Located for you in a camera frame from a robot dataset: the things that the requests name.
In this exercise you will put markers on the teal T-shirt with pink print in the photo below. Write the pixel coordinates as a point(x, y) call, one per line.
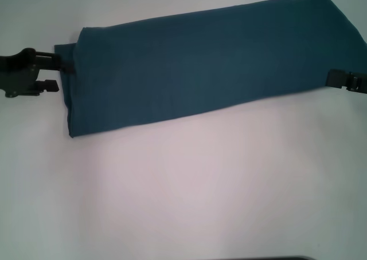
point(215, 71)

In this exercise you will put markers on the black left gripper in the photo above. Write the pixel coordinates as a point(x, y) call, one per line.
point(17, 71)

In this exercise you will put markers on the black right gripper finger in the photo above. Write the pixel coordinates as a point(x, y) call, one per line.
point(338, 78)

